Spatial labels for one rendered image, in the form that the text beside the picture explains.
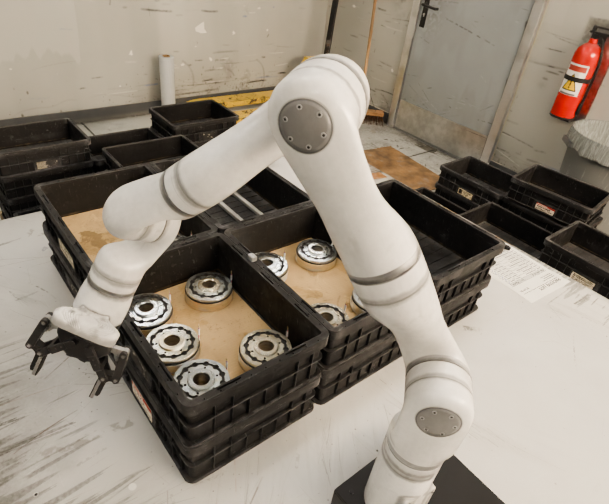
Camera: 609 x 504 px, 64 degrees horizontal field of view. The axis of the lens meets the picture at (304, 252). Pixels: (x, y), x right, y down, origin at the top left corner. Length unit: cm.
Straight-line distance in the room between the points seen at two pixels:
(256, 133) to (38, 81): 364
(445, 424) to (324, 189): 36
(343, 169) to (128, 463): 72
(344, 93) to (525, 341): 107
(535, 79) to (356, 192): 355
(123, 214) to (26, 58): 348
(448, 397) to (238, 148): 40
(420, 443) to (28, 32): 377
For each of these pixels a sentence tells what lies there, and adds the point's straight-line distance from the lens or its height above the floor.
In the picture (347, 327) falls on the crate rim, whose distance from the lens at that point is 94.
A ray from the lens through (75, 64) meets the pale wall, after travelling 421.
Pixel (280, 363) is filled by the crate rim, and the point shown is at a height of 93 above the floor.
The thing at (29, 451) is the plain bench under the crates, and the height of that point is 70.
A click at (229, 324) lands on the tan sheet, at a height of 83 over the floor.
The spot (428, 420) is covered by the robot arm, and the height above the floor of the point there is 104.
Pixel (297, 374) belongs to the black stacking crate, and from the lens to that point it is 95.
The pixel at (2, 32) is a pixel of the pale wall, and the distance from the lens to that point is 406.
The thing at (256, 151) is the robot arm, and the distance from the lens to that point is 59.
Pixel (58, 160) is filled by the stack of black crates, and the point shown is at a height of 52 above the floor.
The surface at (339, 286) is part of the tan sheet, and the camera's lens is 119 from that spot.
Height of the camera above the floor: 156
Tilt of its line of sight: 35 degrees down
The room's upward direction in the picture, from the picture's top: 8 degrees clockwise
